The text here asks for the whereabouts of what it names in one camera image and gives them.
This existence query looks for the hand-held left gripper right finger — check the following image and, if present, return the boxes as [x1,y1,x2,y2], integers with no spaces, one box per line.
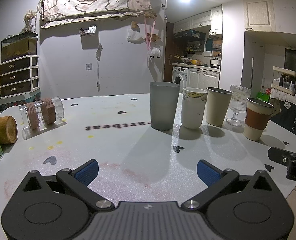
[181,159,273,212]

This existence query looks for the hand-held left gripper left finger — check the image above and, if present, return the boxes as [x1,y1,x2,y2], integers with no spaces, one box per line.
[23,159,115,213]

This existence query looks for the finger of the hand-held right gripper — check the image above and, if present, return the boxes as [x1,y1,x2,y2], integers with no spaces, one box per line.
[268,147,296,167]

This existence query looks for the cream cup brown sleeve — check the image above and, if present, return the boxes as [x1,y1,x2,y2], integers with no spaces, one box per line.
[243,97,274,141]

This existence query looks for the white cartoon print cup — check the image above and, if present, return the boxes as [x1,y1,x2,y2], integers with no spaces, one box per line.
[180,87,208,129]

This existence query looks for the beige cup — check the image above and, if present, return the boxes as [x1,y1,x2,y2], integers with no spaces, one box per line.
[206,87,234,127]

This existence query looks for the clear glass cup cork bands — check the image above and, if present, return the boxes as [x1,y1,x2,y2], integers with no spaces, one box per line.
[19,96,65,140]

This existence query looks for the grey frosted cup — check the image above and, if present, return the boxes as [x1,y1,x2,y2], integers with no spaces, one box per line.
[149,81,181,131]

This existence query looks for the wooden cup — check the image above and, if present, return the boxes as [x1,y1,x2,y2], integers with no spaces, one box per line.
[0,116,18,144]

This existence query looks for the black chalkboard sign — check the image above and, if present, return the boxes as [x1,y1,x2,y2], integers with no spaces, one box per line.
[270,97,296,140]

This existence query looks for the white heart-print table cover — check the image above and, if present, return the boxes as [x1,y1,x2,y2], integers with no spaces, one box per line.
[0,93,296,205]

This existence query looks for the green bag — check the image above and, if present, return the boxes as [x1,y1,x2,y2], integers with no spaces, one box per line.
[256,91,271,102]

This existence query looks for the ribbed glass goblet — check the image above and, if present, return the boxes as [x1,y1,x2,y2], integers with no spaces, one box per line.
[225,85,252,127]

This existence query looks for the white storage rack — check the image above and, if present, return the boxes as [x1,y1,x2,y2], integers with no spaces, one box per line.
[271,66,296,96]

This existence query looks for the white pole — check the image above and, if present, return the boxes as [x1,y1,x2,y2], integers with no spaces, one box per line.
[249,57,254,88]

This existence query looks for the white kitchen base cabinet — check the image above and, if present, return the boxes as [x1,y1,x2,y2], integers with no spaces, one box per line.
[187,68,220,90]

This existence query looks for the teal low cabinet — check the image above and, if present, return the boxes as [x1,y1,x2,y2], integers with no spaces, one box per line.
[0,89,41,117]

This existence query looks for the white washing machine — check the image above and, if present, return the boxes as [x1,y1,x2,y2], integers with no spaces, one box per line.
[172,66,189,93]

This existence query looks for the white dark drawer unit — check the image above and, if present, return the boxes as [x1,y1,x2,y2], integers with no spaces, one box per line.
[0,55,41,99]

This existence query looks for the brown door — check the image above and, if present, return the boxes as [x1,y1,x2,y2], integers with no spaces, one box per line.
[163,22,175,83]

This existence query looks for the black range hood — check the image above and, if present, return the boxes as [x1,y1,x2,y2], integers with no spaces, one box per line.
[173,29,206,41]

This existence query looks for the glass fish tank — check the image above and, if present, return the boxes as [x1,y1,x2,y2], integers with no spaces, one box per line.
[0,32,39,63]

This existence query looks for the white face mask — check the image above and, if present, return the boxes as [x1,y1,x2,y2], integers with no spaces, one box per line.
[127,29,144,43]

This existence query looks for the pink ribbon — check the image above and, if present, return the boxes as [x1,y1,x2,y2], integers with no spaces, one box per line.
[144,17,155,61]

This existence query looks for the cardboard box figure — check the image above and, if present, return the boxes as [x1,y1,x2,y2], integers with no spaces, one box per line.
[144,33,161,42]

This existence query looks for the white kitchen upper cabinets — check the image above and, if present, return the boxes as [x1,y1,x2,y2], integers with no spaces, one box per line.
[173,5,223,35]

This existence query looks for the dried flower bunch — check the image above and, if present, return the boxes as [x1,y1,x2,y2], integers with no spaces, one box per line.
[23,10,37,32]

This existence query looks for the white wall cabinet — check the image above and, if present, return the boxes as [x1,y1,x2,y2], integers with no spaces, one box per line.
[243,0,276,33]

